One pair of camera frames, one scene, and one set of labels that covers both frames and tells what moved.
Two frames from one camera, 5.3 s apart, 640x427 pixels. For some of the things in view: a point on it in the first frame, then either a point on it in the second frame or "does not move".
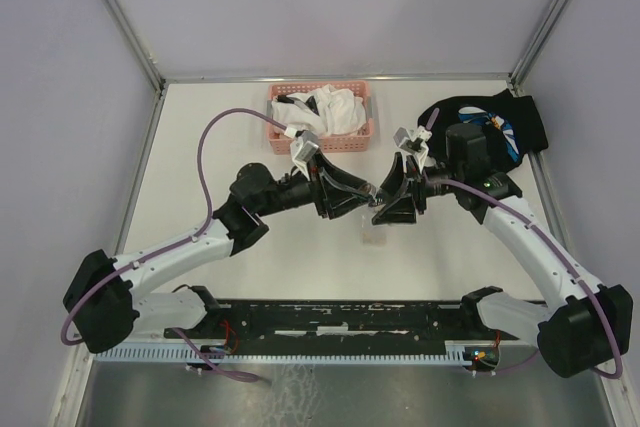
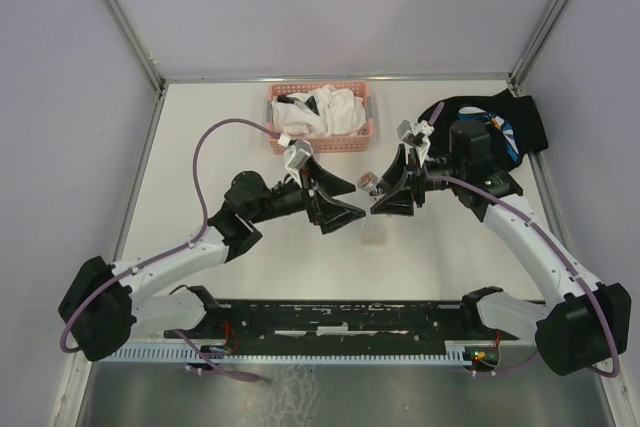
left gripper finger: [346, 181] -> [327, 181]
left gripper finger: [348, 204] -> [333, 215]
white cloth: [340, 112] does not move
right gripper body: [417, 184] does not move
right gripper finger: [396, 182] does not move
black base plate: [337, 321] does not move
